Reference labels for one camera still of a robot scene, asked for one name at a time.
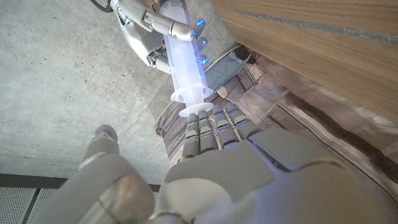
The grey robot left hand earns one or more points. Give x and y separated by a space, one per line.
248 183

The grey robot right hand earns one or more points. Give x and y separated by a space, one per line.
140 34

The large clear plastic syringe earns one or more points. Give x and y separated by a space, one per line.
185 68

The printed living room backdrop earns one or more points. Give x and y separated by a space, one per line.
280 109

